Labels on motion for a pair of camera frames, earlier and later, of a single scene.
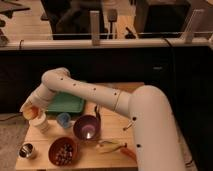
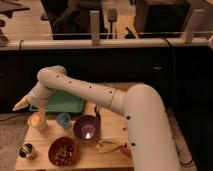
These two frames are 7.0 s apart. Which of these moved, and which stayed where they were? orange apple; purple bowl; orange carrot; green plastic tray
Moved: orange apple
Stayed: orange carrot; purple bowl; green plastic tray
